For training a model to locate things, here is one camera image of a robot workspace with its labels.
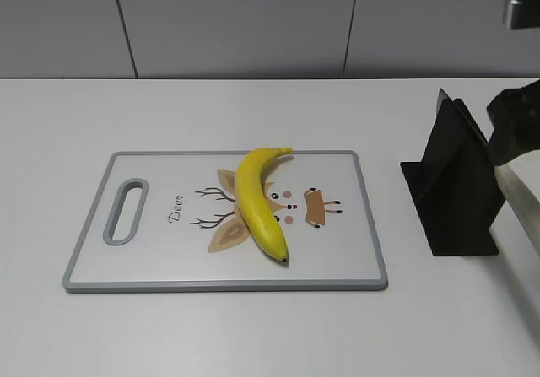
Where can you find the yellow plastic banana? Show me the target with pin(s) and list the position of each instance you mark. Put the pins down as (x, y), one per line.
(250, 198)

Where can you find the white deer cutting board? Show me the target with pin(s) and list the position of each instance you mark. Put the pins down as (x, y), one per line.
(167, 222)

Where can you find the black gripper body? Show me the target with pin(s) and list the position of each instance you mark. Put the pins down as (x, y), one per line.
(514, 114)

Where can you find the white handled kitchen knife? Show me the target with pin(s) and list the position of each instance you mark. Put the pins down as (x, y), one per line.
(523, 202)

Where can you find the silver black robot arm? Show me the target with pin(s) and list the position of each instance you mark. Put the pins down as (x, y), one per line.
(521, 14)

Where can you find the black knife stand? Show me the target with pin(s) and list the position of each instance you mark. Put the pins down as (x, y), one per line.
(453, 186)

